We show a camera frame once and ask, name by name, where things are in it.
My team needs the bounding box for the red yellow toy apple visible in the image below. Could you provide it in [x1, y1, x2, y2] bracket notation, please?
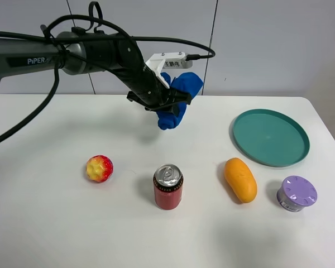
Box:
[85, 155, 114, 183]

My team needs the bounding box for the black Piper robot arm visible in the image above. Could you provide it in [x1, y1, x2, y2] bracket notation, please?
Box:
[0, 32, 192, 116]

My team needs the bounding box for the red soda can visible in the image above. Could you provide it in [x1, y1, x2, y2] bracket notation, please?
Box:
[152, 164, 184, 210]

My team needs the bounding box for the purple lidded small container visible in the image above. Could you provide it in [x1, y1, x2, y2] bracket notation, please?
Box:
[276, 175, 318, 212]

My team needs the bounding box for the blue cloth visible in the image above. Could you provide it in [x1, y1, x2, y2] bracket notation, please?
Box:
[156, 72, 203, 130]

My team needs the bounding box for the teal round plate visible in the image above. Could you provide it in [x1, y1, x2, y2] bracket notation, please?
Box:
[231, 109, 310, 168]

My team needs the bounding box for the orange toy mango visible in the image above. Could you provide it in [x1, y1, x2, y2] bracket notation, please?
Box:
[224, 157, 257, 203]

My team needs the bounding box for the black cable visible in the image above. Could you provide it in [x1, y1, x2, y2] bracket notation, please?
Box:
[0, 1, 216, 150]

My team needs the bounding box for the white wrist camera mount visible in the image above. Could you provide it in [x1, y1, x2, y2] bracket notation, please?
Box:
[145, 52, 193, 89]

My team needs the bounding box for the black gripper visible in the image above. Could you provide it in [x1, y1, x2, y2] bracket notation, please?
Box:
[126, 68, 192, 117]

